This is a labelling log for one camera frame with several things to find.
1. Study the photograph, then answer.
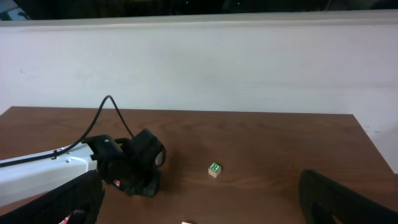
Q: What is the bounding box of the red A letter block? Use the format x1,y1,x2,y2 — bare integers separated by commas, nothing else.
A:
59,215,72,224

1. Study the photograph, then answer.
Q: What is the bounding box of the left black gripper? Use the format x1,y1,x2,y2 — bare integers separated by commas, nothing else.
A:
99,129,167,197

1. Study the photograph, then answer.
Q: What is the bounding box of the green R letter block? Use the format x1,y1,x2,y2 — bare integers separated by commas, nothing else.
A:
208,162,221,178

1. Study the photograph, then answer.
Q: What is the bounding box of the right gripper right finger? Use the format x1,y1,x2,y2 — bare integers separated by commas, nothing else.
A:
298,170,397,223

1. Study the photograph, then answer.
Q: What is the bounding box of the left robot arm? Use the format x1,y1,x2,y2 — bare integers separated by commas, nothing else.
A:
1,129,167,206

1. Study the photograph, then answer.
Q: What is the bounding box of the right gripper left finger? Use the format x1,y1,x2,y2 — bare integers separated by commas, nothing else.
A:
1,170,104,224

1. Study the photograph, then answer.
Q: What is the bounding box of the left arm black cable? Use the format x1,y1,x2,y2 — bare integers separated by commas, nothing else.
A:
0,95,136,168

